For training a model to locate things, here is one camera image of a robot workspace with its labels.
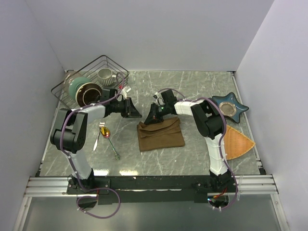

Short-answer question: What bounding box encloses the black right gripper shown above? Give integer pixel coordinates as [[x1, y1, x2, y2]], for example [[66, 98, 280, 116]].
[[144, 103, 169, 126]]

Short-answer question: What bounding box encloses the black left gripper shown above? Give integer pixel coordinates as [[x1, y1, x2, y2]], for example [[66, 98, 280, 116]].
[[111, 97, 142, 118]]

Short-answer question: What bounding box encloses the brown cloth napkin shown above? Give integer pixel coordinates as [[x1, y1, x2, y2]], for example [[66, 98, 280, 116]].
[[137, 116, 185, 152]]

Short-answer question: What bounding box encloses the iridescent spoon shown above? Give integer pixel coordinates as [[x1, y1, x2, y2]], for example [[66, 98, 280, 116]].
[[100, 126, 121, 160]]

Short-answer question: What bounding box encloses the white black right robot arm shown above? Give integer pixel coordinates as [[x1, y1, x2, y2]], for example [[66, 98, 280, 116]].
[[144, 89, 231, 192]]

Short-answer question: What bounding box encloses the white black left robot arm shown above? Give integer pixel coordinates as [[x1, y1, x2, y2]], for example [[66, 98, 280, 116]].
[[50, 88, 142, 193]]

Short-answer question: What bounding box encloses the silver fork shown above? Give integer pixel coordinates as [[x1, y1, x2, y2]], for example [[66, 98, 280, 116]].
[[93, 122, 105, 151]]

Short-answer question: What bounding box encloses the striped ceramic mug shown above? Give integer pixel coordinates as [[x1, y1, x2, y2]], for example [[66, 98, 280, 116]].
[[97, 68, 116, 87]]

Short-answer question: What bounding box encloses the brown ceramic bowl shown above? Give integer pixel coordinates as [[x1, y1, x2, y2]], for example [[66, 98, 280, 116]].
[[75, 82, 102, 107]]

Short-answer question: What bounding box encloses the green ceramic bowl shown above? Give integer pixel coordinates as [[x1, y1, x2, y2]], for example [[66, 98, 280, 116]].
[[68, 77, 91, 100]]

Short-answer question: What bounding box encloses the clear glass jar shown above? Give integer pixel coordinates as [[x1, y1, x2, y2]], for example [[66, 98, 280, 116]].
[[63, 71, 79, 91]]

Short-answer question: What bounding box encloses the blue star-shaped dish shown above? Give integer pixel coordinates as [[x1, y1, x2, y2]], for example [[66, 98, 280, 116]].
[[212, 92, 249, 124]]

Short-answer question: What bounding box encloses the orange woven placemat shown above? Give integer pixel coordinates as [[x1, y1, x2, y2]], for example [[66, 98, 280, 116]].
[[224, 125, 255, 160]]

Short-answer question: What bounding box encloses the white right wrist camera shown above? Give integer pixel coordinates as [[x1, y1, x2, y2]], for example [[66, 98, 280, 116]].
[[153, 95, 165, 106]]

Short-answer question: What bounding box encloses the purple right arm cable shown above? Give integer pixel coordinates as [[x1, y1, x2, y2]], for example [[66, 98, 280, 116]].
[[154, 89, 239, 212]]

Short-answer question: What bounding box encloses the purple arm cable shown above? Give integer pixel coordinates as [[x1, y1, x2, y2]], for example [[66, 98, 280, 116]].
[[154, 89, 239, 212], [60, 71, 126, 219]]

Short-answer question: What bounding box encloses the black wire dish rack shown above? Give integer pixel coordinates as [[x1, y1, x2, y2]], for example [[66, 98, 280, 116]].
[[51, 55, 129, 109]]

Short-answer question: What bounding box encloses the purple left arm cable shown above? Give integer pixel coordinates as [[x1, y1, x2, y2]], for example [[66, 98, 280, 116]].
[[60, 71, 126, 219]]

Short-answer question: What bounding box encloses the aluminium frame rail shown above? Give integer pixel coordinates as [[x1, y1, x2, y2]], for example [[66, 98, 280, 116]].
[[24, 175, 278, 197]]

